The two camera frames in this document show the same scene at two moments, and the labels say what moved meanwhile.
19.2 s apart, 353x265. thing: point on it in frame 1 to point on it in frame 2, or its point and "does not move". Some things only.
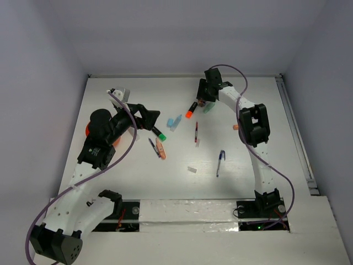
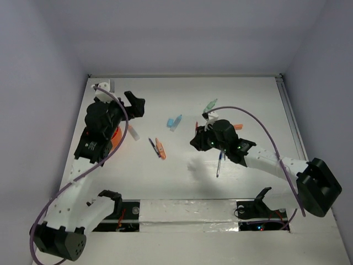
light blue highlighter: x=175 y=123 does not move
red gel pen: x=196 y=139 does not move
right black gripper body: x=212 y=98 to x=206 y=139
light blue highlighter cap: x=170 y=122 does not move
